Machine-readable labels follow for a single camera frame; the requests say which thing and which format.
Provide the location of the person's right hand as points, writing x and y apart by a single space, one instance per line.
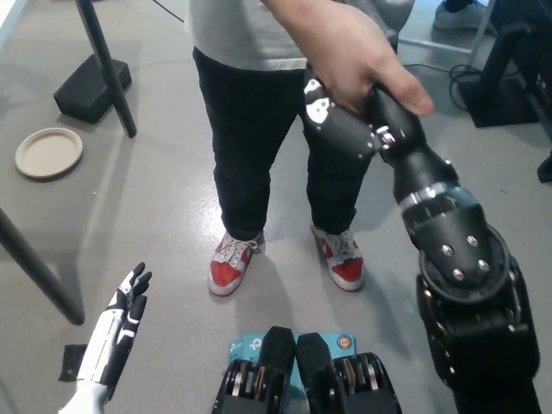
345 52

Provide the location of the white and black robot left hand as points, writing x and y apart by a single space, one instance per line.
108 345

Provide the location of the person in grey shirt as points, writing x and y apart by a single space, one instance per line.
250 129

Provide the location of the person's left red white sneaker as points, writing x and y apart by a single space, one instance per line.
345 269

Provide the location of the black equipment rack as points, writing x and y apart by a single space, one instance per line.
539 67

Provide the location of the small black foot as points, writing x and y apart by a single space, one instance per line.
545 168

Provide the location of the black foam block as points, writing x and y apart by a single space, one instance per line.
84 95

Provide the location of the person's right red white sneaker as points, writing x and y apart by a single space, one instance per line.
226 276

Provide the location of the white metal frame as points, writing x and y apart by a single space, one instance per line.
435 46

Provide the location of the grey sneaker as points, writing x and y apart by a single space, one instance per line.
459 19

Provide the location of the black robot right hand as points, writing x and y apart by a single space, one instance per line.
409 155

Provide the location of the black robot left torso block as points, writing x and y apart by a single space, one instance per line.
254 388

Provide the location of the teal cardboard box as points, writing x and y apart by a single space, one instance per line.
246 345

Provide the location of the black tape patch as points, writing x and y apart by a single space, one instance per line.
71 364

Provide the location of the person's red white sneaker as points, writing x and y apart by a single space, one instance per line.
226 276
345 269

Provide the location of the black stand with base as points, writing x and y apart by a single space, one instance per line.
498 97

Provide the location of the slanted black pole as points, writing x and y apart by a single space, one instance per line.
110 75

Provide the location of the thick black table leg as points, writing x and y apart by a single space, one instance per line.
39 269

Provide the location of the beige paper plate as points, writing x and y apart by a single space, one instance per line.
49 153

